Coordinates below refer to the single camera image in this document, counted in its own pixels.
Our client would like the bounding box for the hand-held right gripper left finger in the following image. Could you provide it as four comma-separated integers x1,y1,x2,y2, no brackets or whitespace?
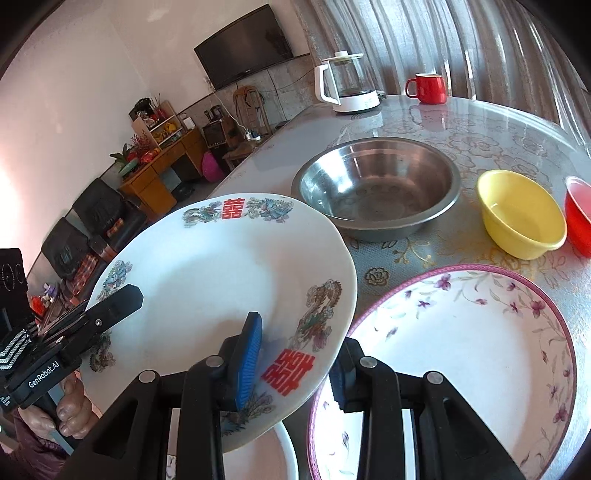
58,311,264,480

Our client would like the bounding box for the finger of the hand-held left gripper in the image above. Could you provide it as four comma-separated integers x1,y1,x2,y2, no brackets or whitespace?
34,284,144,344

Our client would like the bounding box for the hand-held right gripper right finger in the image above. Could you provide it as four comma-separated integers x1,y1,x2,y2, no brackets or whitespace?
328,337,529,480

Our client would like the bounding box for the white dragon print plate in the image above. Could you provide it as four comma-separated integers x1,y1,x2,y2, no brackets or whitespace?
81,194,358,455

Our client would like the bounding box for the white rose print plate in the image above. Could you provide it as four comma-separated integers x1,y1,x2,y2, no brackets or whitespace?
164,418,300,480

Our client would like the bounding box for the purple rim floral plate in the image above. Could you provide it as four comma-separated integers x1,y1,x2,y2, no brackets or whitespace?
307,264,578,480

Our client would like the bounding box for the stainless steel bowl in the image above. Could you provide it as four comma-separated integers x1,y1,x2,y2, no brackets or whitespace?
291,137,462,243

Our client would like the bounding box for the yellow plastic bowl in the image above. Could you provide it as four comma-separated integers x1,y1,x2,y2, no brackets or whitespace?
476,169,568,260

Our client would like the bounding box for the person's left forearm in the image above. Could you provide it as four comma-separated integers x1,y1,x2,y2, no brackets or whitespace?
8,408,75,480

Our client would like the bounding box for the person's left hand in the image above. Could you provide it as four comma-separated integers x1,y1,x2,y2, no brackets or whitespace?
54,375,101,440

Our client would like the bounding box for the cluttered coffee table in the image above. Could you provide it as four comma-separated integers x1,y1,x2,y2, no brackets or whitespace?
28,281,89,325

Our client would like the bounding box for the black leather armchair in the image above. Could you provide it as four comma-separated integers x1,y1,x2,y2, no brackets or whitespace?
72,178,147,241
41,217,112,302

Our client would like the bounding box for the wooden desk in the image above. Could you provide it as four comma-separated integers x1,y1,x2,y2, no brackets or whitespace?
119,127,208,209

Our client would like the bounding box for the floral lace tablecloth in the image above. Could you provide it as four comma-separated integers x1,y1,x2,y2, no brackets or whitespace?
208,95,591,467

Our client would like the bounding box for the pink bag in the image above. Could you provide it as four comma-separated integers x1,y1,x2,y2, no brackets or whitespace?
202,150,225,182

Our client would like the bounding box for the wooden shrine box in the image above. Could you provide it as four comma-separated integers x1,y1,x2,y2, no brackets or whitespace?
128,96,180,136

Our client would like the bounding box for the small black appliance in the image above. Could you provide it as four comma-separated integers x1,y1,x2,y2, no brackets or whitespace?
203,121,228,148

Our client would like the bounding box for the wooden chair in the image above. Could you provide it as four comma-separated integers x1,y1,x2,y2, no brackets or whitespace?
224,85,271,172

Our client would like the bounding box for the red plastic bowl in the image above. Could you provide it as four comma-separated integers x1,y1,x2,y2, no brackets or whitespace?
564,175,591,259

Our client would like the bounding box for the white glass electric kettle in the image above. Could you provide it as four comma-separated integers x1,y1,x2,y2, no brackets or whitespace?
314,51,386,114

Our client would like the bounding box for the red mug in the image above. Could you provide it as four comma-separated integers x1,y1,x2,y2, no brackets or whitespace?
405,72,448,105

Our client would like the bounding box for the grey sheer curtain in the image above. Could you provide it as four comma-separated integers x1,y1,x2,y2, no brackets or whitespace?
295,0,591,139

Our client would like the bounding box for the black wall television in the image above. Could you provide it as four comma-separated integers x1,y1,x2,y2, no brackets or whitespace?
193,4,295,91

